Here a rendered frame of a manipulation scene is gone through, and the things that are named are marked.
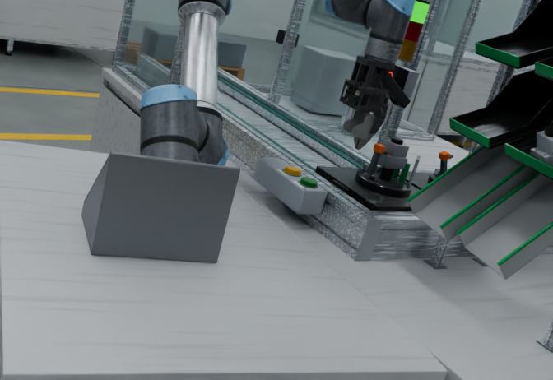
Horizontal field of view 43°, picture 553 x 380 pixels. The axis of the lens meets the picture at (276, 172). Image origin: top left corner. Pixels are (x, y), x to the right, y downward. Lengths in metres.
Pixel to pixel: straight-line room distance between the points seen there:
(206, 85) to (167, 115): 0.23
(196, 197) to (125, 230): 0.14
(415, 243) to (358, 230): 0.17
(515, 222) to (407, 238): 0.28
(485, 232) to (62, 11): 5.68
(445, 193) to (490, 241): 0.17
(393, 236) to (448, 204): 0.15
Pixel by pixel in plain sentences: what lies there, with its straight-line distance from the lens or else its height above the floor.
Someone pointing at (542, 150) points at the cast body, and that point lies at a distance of 1.34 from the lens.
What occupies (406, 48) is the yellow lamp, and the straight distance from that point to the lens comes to 1.86.
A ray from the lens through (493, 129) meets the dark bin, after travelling 1.47.
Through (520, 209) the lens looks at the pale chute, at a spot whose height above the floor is 1.09.
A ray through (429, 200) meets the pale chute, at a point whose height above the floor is 1.03.
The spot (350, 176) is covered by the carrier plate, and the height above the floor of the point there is 0.97.
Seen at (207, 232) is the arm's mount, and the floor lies 0.92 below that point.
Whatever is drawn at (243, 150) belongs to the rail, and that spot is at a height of 0.91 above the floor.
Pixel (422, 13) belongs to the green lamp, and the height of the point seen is 1.38.
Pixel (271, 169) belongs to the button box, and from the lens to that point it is 1.66.
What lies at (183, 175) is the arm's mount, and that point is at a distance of 1.24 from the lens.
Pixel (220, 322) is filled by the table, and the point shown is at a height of 0.86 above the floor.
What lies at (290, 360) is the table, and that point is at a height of 0.86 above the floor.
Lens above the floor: 1.43
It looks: 17 degrees down
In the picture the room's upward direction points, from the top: 15 degrees clockwise
